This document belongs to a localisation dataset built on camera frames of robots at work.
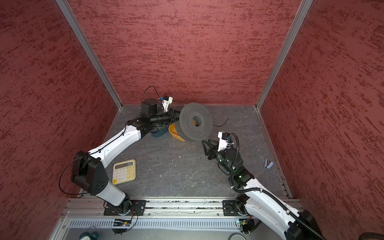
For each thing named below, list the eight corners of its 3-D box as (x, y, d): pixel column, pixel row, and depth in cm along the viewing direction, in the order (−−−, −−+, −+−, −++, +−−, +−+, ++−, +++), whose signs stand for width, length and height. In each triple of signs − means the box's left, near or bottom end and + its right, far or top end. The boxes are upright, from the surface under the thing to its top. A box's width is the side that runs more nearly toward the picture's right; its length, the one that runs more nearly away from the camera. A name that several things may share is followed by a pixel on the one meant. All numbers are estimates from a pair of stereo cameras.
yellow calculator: (114, 185, 83) (111, 183, 80) (115, 166, 90) (113, 163, 87) (136, 179, 85) (134, 177, 83) (135, 161, 93) (133, 158, 90)
